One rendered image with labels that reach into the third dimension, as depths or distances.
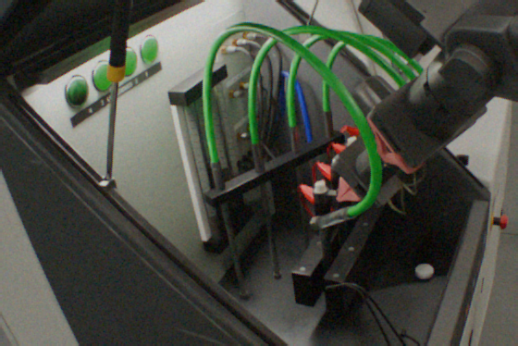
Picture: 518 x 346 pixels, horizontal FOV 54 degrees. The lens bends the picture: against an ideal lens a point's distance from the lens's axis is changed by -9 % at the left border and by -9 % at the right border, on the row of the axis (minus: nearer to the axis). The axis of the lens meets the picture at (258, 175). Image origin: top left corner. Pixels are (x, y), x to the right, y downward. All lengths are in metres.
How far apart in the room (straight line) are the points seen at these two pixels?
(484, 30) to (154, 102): 0.73
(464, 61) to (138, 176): 0.71
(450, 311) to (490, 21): 0.68
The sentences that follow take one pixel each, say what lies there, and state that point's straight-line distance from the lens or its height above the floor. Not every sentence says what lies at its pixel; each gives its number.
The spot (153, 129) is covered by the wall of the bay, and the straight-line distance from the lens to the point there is 0.98.
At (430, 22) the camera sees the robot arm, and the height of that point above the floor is 1.51.
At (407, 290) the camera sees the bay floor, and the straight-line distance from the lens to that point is 1.17.
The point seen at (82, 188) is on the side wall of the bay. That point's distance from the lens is 0.67.
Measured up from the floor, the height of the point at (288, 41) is 1.42.
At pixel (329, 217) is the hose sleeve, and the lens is 0.79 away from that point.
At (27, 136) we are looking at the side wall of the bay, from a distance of 0.70.
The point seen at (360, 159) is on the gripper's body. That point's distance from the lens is 0.82.
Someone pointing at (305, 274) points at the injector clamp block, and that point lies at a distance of 0.99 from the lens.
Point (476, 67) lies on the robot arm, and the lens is 0.34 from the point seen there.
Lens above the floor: 1.62
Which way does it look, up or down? 30 degrees down
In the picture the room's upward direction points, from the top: 9 degrees counter-clockwise
